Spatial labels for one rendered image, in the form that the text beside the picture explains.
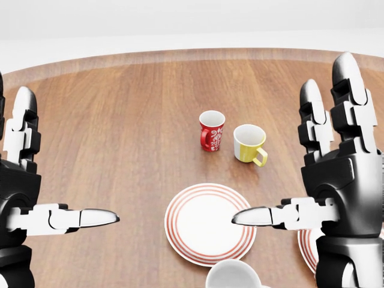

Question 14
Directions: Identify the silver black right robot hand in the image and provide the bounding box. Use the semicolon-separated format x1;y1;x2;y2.
231;52;384;239

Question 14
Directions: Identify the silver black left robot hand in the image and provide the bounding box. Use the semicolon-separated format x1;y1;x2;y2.
0;71;121;250

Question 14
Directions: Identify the white plate with red rings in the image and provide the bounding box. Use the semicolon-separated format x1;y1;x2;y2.
297;228;324;274
164;183;257;268

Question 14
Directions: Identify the yellow and white mug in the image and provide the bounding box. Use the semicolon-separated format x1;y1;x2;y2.
233;124;268;168

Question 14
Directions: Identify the red patterned mug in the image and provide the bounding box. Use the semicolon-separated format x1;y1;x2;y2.
199;110;226;152

